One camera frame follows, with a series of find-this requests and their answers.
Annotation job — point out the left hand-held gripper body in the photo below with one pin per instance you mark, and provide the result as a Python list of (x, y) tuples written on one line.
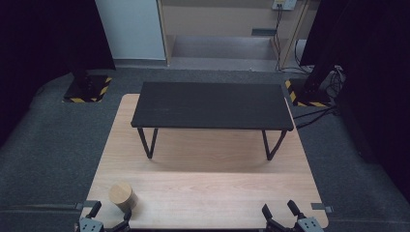
[(89, 225)]

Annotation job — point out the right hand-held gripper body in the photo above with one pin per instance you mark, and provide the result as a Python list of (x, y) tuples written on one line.
[(309, 225)]

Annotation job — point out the round wooden cylinder block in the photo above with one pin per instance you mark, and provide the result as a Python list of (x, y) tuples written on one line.
[(122, 195)]

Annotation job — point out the grey tape strip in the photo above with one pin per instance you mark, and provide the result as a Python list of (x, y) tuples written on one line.
[(85, 204), (321, 207)]

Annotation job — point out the stand base with hazard tape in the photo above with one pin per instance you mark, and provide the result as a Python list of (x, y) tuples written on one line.
[(87, 90), (311, 95)]

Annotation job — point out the black low shelf table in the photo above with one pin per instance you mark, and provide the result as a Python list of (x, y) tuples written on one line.
[(212, 104)]

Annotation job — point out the black curtain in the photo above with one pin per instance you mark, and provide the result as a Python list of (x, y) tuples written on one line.
[(370, 80), (45, 38)]

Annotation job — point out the grey label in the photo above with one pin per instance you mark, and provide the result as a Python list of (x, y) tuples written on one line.
[(263, 32)]

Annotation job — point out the white panel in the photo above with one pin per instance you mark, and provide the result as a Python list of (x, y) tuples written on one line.
[(130, 29)]

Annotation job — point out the white power strip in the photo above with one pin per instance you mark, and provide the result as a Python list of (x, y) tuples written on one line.
[(284, 4)]

